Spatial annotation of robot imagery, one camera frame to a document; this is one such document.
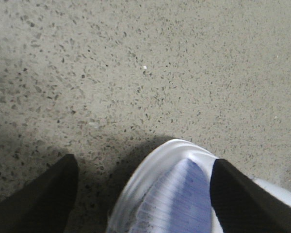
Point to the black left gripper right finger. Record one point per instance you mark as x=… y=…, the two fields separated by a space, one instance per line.
x=242 y=206

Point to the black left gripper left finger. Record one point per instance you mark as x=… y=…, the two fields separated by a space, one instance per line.
x=44 y=205

